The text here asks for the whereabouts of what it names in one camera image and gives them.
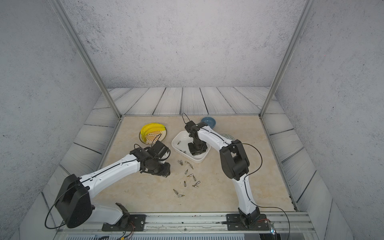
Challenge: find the aluminium frame post left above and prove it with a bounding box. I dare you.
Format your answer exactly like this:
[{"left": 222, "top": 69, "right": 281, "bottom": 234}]
[{"left": 49, "top": 0, "right": 123, "bottom": 120}]

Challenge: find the sunburst patterned plate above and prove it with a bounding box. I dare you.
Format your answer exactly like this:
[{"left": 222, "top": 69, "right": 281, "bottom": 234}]
[{"left": 138, "top": 122, "right": 168, "bottom": 146}]

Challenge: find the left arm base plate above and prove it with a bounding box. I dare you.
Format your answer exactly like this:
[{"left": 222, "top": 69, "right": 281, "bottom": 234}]
[{"left": 102, "top": 214, "right": 147, "bottom": 232}]

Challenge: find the aluminium frame post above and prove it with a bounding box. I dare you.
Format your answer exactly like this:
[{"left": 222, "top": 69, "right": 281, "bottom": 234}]
[
  {"left": 259, "top": 0, "right": 316, "bottom": 119},
  {"left": 49, "top": 0, "right": 123, "bottom": 120}
]

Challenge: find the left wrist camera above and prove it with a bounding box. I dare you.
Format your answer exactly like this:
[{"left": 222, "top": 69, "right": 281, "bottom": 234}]
[{"left": 148, "top": 141, "right": 171, "bottom": 161}]

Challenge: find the yellow banana bunch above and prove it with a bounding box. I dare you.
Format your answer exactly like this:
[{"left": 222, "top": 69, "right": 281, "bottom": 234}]
[{"left": 140, "top": 123, "right": 167, "bottom": 143}]

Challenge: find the aluminium frame post right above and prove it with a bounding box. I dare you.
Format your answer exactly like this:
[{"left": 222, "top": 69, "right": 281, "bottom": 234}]
[{"left": 259, "top": 0, "right": 316, "bottom": 119}]

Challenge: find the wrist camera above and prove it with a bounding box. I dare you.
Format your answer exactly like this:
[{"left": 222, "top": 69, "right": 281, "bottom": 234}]
[
  {"left": 148, "top": 141, "right": 171, "bottom": 161},
  {"left": 185, "top": 121, "right": 200, "bottom": 134}
]

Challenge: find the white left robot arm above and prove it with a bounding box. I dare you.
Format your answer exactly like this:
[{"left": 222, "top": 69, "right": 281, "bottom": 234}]
[{"left": 54, "top": 155, "right": 171, "bottom": 229}]

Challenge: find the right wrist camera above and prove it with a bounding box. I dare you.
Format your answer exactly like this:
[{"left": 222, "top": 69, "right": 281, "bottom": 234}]
[{"left": 185, "top": 121, "right": 200, "bottom": 134}]

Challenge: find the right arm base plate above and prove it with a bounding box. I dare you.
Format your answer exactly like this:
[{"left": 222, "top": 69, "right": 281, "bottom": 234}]
[{"left": 223, "top": 214, "right": 271, "bottom": 231}]

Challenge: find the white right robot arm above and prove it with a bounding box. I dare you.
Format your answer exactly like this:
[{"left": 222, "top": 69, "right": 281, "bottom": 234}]
[{"left": 185, "top": 121, "right": 260, "bottom": 218}]

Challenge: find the white plastic storage box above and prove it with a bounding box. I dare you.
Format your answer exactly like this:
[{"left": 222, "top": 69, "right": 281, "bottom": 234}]
[{"left": 171, "top": 130, "right": 212, "bottom": 164}]

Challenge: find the blue ceramic bowl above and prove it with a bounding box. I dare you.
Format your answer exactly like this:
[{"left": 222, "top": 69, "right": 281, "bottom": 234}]
[{"left": 201, "top": 117, "right": 217, "bottom": 129}]

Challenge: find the aluminium front rail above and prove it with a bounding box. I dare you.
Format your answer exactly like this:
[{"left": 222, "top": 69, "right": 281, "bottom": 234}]
[{"left": 54, "top": 212, "right": 326, "bottom": 240}]

